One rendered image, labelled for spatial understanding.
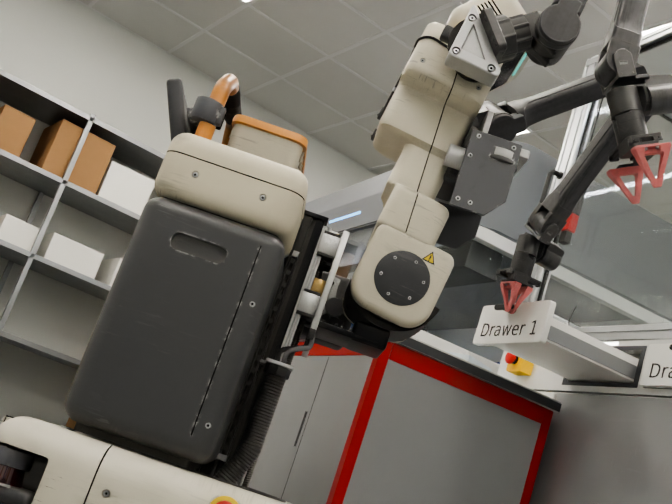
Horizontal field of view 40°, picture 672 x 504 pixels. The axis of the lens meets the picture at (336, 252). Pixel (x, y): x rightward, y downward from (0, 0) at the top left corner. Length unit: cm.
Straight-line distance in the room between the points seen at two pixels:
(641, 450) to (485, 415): 40
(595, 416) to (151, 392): 138
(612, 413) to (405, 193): 100
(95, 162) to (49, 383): 143
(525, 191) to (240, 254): 209
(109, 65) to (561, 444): 453
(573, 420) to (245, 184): 135
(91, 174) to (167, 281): 423
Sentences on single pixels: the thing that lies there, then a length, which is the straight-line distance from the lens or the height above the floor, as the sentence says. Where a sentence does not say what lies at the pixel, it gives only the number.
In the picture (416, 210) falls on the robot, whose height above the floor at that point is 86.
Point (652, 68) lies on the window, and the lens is 305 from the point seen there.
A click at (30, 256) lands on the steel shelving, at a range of 551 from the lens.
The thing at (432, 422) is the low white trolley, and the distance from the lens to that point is 239.
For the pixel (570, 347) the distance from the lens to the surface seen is 233.
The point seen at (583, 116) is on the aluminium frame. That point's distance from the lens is 317.
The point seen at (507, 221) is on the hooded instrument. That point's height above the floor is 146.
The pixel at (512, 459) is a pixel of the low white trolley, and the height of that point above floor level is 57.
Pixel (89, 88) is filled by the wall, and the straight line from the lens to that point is 629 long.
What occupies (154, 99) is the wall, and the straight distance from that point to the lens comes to 643.
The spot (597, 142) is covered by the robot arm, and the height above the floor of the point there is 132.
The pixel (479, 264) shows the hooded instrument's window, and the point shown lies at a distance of 334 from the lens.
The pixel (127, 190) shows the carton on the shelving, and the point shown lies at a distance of 576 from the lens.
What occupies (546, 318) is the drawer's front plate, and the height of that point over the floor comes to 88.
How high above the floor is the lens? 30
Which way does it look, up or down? 15 degrees up
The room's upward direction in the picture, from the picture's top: 19 degrees clockwise
